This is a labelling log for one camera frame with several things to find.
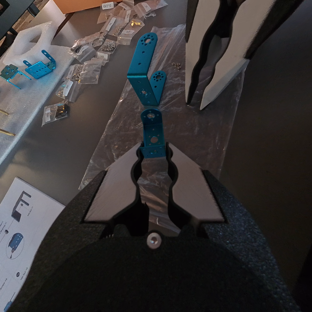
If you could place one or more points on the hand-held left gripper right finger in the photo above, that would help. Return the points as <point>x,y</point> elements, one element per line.
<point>192,195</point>

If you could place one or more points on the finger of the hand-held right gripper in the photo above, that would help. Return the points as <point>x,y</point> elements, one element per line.
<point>197,29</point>
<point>236,48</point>

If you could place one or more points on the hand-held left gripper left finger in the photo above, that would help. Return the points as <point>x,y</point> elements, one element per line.
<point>114,195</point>

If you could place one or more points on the large blue U bracket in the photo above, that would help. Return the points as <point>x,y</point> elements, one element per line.
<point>141,56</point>

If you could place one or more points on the small blue U bracket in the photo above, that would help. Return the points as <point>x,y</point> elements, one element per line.
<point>151,131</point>

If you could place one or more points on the dark grey desk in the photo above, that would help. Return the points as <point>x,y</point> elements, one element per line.
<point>268,146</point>

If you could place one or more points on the small silver nuts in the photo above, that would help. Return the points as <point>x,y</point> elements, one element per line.
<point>176,65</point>

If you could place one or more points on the clear plastic bag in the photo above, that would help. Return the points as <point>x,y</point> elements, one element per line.
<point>195,134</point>

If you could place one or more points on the white instruction manual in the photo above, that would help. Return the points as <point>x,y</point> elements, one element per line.
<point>24,219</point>

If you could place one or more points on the pile of small screw bags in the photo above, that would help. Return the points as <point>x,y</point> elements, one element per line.
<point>90,70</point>

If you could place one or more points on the brass standoff rod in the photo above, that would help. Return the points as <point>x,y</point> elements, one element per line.
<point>7,132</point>
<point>3,112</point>

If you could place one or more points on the orange cardboard box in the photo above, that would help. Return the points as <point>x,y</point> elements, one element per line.
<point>73,6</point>

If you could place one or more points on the white foam sheet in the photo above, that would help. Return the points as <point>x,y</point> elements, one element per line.
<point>24,102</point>

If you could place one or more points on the blue perforated bracket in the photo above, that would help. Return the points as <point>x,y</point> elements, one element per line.
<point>39,70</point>

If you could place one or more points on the blue flat bracket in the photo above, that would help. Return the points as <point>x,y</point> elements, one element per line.
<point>9,73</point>

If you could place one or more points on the wooden table with dark frame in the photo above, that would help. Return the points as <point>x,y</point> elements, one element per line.
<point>14,14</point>

